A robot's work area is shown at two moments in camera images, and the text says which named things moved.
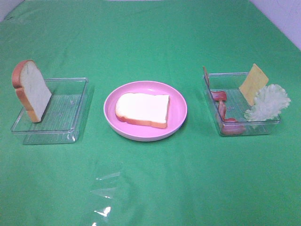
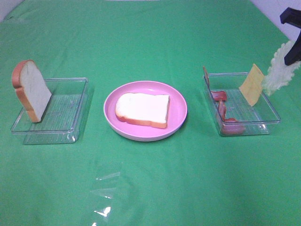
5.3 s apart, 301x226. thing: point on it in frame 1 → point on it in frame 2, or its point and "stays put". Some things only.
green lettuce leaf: [270, 101] → [279, 74]
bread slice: [144, 108] stays put
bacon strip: [230, 126] stays put
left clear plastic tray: [60, 123] stays put
